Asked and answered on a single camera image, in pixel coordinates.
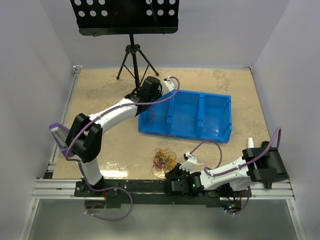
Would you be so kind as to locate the aluminium frame rail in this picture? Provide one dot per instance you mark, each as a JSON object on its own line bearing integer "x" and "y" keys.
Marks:
{"x": 65, "y": 189}

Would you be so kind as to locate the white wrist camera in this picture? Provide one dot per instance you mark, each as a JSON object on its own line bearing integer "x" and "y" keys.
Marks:
{"x": 168, "y": 85}
{"x": 190, "y": 162}

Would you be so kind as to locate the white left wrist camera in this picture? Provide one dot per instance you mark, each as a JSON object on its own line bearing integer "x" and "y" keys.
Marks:
{"x": 168, "y": 85}

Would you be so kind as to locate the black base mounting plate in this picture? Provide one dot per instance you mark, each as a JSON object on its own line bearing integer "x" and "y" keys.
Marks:
{"x": 112, "y": 193}

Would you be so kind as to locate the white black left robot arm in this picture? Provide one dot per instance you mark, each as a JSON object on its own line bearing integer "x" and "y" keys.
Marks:
{"x": 84, "y": 139}

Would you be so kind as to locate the black music stand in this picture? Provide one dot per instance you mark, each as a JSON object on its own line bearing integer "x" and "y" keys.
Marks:
{"x": 97, "y": 18}

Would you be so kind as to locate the purple box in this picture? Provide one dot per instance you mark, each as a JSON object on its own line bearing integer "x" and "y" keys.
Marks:
{"x": 60, "y": 133}

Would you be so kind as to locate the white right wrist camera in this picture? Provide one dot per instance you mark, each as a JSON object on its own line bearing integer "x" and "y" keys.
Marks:
{"x": 190, "y": 162}

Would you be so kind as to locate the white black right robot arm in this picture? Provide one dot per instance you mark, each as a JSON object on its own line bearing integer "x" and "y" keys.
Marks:
{"x": 256, "y": 165}

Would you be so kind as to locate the black microphone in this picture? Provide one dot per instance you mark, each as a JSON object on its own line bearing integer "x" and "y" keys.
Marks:
{"x": 264, "y": 144}

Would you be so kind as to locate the white microphone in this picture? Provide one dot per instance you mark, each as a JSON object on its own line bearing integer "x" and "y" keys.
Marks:
{"x": 250, "y": 143}

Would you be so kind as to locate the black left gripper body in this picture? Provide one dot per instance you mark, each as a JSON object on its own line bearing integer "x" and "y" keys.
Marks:
{"x": 158, "y": 94}

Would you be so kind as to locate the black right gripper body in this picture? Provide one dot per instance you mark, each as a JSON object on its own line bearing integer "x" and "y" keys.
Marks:
{"x": 178, "y": 174}

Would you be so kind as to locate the blue three-compartment plastic bin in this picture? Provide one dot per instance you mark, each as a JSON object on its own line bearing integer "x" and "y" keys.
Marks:
{"x": 190, "y": 115}

